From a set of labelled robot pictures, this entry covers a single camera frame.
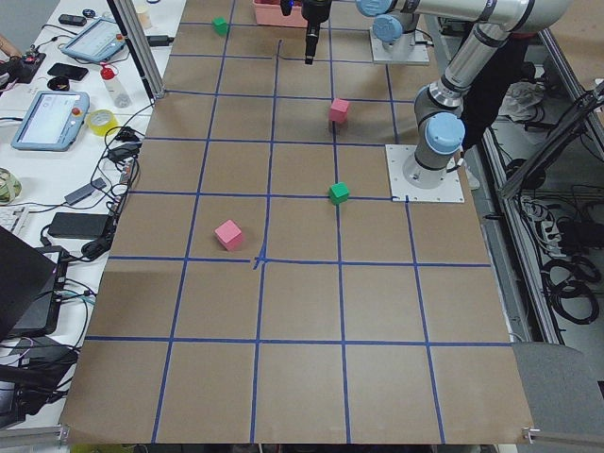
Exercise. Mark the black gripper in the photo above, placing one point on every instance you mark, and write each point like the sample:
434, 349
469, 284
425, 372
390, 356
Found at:
311, 10

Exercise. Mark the pink plastic tray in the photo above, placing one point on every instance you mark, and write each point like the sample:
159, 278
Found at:
270, 13

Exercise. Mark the green cube near tray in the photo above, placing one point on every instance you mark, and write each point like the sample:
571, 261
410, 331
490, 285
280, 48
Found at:
220, 25

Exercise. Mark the pink cube near centre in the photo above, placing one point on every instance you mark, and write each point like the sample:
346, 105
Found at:
338, 111

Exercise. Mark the pink cube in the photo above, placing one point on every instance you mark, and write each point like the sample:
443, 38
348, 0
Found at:
338, 111
229, 235

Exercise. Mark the black power adapter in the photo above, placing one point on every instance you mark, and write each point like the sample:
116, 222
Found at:
159, 40

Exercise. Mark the green cube near base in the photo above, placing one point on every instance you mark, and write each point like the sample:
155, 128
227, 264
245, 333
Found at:
338, 193

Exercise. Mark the person in red shirt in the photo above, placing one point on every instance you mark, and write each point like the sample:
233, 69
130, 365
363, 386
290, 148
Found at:
482, 102

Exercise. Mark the red capped squeeze bottle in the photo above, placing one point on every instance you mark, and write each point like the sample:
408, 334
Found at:
115, 88

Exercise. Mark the teach pendant far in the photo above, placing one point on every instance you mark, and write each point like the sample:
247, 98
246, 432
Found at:
97, 42

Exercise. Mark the teach pendant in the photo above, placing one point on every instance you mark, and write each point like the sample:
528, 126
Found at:
97, 42
52, 121

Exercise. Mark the pink cube far side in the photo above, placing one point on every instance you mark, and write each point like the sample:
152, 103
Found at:
229, 235

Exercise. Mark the yellow tape roll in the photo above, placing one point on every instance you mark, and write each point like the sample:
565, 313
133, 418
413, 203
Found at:
102, 122

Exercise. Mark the black smartphone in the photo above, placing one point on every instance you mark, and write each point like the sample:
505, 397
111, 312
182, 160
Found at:
75, 73

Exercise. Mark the teach pendant near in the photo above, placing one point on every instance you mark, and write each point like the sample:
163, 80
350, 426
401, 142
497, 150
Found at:
52, 121

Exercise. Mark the grey usb hub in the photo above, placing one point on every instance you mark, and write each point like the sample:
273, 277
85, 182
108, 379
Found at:
85, 191

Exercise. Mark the black power brick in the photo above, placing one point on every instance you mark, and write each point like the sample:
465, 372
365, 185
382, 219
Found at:
81, 226

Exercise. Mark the black laptop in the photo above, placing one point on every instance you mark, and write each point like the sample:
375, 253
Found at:
31, 279

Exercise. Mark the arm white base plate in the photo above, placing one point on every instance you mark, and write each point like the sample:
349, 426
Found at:
410, 182
409, 49

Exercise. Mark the aluminium frame post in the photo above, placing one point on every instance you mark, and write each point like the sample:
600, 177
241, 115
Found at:
125, 16

